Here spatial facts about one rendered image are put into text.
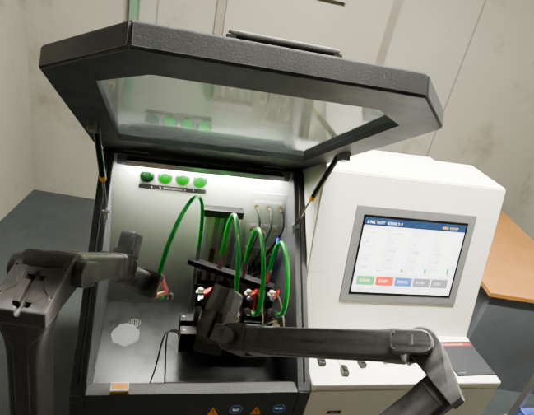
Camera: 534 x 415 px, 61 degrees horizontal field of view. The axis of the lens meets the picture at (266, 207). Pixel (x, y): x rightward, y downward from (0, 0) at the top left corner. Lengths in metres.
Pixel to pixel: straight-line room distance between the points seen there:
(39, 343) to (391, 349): 0.56
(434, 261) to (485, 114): 2.65
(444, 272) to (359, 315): 0.35
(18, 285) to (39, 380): 0.14
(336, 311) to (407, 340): 0.84
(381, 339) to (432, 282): 0.93
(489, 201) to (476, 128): 2.51
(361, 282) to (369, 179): 0.37
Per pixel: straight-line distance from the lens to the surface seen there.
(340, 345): 0.89
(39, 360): 0.73
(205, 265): 1.65
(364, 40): 3.74
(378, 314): 1.72
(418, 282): 1.74
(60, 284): 0.69
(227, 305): 1.01
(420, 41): 3.91
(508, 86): 4.28
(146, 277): 1.22
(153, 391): 1.43
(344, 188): 1.50
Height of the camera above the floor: 2.05
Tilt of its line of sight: 26 degrees down
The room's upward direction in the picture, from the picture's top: 12 degrees clockwise
